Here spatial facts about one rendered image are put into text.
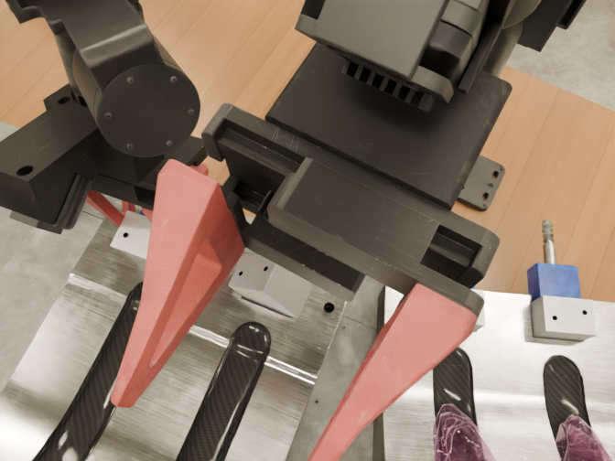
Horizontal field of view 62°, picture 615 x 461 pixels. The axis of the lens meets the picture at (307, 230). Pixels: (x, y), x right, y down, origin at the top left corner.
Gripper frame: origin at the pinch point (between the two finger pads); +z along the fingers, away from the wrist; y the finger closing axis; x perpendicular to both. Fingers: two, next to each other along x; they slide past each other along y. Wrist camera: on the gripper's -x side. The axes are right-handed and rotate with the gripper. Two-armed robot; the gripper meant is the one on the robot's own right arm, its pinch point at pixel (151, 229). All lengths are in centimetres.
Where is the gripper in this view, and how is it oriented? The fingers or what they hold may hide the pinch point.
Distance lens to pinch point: 48.1
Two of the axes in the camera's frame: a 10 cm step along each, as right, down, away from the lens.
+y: 9.2, 3.0, -2.5
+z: -0.4, 7.1, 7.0
